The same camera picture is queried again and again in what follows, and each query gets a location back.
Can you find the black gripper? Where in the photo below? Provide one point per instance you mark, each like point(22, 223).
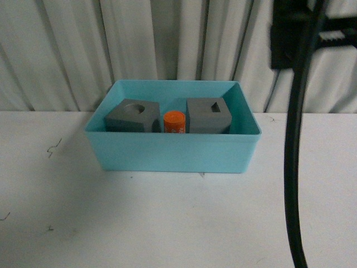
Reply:
point(297, 31)

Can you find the gray block with square hole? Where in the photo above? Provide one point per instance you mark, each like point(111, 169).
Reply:
point(207, 116)

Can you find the orange cylinder part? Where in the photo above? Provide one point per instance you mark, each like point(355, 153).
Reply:
point(174, 122)

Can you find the gray block with round hole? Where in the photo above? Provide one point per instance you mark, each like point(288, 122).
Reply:
point(132, 115)

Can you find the blue plastic box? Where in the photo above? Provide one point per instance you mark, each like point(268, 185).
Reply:
point(192, 153)

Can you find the white pleated curtain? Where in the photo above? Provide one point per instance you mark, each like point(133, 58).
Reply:
point(65, 55)

